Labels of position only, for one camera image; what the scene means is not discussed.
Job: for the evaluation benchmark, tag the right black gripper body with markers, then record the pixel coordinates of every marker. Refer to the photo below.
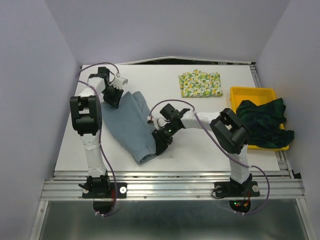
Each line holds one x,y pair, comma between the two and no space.
166,132

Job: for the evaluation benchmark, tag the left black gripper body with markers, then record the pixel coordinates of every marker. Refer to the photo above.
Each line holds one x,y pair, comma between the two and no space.
111,94

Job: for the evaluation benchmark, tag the light blue denim skirt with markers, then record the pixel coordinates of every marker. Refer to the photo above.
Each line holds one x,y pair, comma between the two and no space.
128,125

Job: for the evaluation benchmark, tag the lemon print skirt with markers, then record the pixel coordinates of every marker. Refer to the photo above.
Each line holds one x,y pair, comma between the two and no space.
200,84

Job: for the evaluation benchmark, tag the dark green skirt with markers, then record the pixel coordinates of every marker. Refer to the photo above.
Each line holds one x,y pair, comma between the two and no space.
263,122

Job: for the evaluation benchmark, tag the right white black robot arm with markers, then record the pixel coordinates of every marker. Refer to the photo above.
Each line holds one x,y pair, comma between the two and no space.
225,129

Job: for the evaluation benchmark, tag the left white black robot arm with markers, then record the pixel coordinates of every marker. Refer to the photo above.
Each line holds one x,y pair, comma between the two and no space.
86,119

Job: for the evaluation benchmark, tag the yellow plastic tray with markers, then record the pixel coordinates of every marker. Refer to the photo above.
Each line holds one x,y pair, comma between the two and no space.
258,96

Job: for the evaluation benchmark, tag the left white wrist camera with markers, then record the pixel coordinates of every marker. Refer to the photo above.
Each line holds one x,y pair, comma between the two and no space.
119,82

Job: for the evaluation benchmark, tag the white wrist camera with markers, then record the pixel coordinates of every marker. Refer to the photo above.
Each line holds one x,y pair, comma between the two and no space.
119,82
153,123

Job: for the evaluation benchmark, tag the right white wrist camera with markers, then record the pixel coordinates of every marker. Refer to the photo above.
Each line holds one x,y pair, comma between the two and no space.
153,123

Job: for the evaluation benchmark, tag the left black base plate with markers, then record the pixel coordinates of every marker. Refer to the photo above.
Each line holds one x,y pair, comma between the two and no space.
104,201

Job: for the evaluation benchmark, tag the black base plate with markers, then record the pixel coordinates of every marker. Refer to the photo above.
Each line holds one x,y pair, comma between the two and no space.
104,201
240,196

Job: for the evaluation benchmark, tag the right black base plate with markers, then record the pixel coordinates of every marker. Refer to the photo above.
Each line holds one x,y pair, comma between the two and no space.
240,196

